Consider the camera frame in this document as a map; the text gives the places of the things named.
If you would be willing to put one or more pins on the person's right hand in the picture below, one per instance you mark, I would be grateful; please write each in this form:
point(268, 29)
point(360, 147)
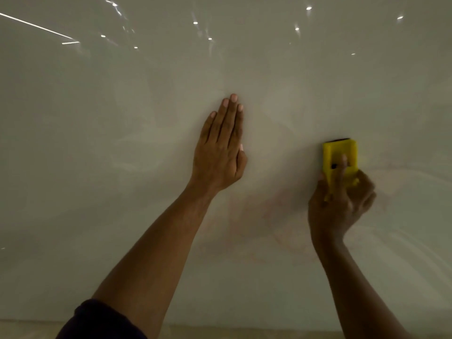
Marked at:
point(335, 215)

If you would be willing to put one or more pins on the person's left hand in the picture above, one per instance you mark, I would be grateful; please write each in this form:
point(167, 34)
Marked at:
point(219, 162)

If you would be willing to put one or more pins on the yellow whiteboard eraser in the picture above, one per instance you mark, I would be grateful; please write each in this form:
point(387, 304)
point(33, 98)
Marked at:
point(340, 148)

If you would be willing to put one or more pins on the white glossy whiteboard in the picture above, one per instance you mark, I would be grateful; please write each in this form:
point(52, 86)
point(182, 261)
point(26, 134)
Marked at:
point(106, 155)

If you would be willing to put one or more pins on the person's left forearm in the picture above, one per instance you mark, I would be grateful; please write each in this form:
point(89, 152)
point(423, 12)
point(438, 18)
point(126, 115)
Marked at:
point(155, 264)

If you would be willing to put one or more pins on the person's right forearm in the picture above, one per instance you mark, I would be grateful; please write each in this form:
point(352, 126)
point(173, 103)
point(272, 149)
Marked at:
point(356, 296)

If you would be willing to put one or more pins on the black shirt sleeve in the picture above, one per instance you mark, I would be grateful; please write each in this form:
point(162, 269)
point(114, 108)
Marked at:
point(99, 323)

